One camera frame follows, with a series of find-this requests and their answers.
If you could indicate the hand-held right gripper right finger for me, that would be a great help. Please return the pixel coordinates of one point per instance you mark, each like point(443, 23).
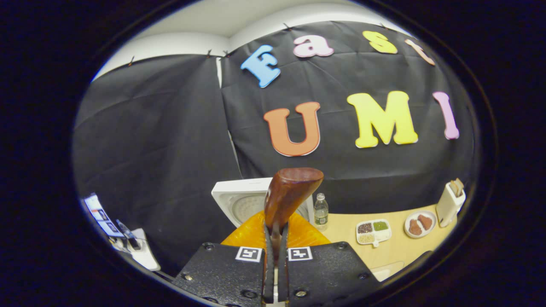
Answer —
point(324, 273)

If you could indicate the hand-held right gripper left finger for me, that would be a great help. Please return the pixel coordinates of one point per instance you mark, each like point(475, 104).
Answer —
point(222, 273)

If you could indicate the clear plastic rice container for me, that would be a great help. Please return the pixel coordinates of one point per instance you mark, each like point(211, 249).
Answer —
point(386, 271)

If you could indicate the white rice cooker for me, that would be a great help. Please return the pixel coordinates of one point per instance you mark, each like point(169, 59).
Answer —
point(232, 196)

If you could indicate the brown wooden spoon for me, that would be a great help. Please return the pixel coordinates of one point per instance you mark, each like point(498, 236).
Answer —
point(290, 192)

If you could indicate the clear plastic water bottle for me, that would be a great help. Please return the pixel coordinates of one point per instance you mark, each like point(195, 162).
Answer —
point(320, 213)

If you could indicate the white divided grain dish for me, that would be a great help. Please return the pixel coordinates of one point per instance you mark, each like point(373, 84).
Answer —
point(384, 234)

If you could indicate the white side table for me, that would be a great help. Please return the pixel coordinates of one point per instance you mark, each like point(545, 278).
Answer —
point(147, 258)

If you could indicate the black handheld device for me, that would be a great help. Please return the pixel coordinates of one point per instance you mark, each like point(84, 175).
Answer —
point(128, 235)

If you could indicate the brown meat piece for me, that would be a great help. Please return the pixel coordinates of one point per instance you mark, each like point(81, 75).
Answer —
point(415, 227)
point(425, 221)

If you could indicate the white round plate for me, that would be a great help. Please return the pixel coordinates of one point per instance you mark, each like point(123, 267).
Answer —
point(431, 221)

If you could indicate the computer monitor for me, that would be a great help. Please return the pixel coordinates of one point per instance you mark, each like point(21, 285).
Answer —
point(102, 215)

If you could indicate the white toaster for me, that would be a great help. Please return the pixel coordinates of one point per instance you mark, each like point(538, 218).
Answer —
point(448, 209)

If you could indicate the toast bread slice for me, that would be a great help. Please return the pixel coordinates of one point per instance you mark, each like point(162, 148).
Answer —
point(457, 187)

